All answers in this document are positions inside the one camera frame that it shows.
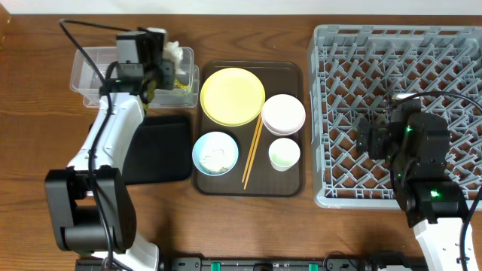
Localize white paper waste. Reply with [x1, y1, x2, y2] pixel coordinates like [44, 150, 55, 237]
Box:
[163, 41, 185, 75]

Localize white cup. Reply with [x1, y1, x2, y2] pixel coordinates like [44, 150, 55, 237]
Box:
[268, 138, 300, 172]

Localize light blue bowl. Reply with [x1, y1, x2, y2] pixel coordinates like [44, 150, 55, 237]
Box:
[192, 132, 239, 176]

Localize rice leftovers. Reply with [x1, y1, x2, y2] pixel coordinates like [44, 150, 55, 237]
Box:
[200, 148, 235, 175]

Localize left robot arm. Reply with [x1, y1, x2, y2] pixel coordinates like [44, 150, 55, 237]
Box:
[44, 28, 175, 270]

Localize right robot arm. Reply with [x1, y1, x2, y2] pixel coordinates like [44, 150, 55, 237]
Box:
[355, 99, 478, 270]

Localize grey dishwasher rack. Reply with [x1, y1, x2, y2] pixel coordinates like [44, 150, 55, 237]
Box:
[307, 25, 481, 209]

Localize black waste tray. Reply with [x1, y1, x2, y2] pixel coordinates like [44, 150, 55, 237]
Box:
[121, 115, 192, 185]

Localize clear plastic bin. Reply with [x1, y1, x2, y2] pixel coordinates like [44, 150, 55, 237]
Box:
[70, 47, 200, 108]

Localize yellow plate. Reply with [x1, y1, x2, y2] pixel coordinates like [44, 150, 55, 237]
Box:
[200, 68, 266, 126]

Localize pink bowl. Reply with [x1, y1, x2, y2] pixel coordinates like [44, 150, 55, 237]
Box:
[261, 94, 306, 136]

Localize brown serving tray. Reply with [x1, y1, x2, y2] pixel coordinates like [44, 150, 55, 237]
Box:
[192, 60, 305, 198]

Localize right wooden chopstick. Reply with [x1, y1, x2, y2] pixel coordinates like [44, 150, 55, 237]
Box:
[243, 121, 263, 190]

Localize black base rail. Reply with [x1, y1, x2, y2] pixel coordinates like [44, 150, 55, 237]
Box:
[75, 252, 438, 271]

